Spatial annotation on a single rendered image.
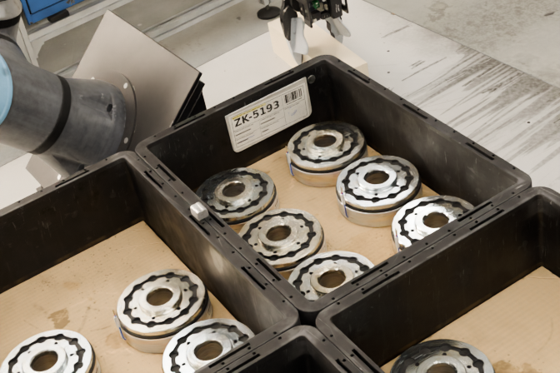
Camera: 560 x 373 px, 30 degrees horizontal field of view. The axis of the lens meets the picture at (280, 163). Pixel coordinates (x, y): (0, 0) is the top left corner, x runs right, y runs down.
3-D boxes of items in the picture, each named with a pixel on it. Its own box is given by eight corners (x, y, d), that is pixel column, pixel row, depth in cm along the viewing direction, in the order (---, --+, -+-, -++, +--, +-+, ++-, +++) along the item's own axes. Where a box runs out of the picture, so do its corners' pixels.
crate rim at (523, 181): (134, 161, 131) (129, 146, 129) (329, 66, 141) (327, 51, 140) (311, 335, 101) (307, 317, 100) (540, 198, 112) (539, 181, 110)
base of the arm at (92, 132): (49, 161, 158) (-8, 142, 151) (92, 72, 157) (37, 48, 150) (96, 198, 147) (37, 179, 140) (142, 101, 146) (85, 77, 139)
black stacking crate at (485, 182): (154, 220, 136) (132, 150, 130) (338, 125, 147) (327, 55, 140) (325, 399, 107) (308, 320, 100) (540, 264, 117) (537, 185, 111)
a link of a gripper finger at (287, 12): (281, 42, 172) (287, -9, 168) (277, 37, 174) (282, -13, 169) (306, 39, 174) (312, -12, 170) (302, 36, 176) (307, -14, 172)
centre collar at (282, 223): (250, 236, 122) (248, 233, 122) (283, 216, 124) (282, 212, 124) (274, 256, 119) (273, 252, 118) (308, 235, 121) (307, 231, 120)
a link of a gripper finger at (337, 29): (352, 60, 175) (330, 20, 169) (334, 47, 180) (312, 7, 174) (366, 49, 176) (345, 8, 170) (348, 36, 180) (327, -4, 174)
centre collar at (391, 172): (348, 181, 127) (348, 177, 127) (378, 163, 129) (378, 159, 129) (376, 198, 124) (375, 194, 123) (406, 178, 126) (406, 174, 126)
